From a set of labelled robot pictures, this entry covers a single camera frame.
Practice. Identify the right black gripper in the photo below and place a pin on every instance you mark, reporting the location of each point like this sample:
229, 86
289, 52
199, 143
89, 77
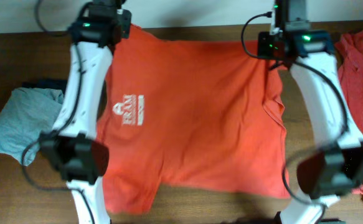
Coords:
263, 51

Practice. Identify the orange FRAM t-shirt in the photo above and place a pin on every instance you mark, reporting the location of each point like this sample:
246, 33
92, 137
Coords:
190, 113

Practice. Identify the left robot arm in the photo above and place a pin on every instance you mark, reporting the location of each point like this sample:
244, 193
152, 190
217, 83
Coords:
71, 147

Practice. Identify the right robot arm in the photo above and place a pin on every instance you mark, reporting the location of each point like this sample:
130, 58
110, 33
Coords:
334, 167

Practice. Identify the navy folded garment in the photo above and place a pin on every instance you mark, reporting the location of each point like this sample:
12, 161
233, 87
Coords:
55, 84

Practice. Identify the grey folded shirt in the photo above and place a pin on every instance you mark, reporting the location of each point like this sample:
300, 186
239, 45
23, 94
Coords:
27, 113

